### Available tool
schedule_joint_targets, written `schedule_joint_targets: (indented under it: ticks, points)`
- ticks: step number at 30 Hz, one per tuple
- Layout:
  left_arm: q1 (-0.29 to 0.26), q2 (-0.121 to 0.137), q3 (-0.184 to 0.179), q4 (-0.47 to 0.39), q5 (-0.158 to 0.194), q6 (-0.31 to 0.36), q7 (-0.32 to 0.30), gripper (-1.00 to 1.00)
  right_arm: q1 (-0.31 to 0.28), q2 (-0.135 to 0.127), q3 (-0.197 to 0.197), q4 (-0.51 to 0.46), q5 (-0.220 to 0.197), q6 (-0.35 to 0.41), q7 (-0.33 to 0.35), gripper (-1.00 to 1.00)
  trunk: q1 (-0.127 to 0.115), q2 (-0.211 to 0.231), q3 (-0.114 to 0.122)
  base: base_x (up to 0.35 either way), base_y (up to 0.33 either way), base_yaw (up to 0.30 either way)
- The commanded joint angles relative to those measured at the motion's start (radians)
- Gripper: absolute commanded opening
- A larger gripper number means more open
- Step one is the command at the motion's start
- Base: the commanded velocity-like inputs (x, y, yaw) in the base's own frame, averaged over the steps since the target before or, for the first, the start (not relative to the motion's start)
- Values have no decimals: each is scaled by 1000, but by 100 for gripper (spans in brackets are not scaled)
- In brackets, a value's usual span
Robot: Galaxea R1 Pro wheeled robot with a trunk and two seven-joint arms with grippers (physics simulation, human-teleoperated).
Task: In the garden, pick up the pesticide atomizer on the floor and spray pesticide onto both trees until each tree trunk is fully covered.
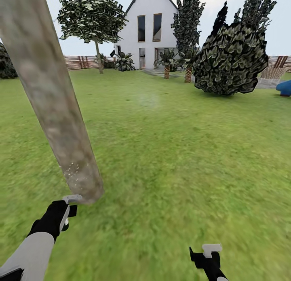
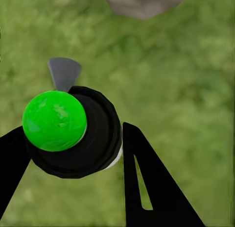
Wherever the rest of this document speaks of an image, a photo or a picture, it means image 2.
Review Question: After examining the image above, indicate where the pesticide atomizer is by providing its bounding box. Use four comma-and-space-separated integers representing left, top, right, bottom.
23, 57, 123, 178

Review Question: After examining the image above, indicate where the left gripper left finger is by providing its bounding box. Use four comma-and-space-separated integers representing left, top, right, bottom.
0, 126, 31, 219

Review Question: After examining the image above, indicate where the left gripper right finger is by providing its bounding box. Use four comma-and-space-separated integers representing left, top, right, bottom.
122, 122, 205, 227

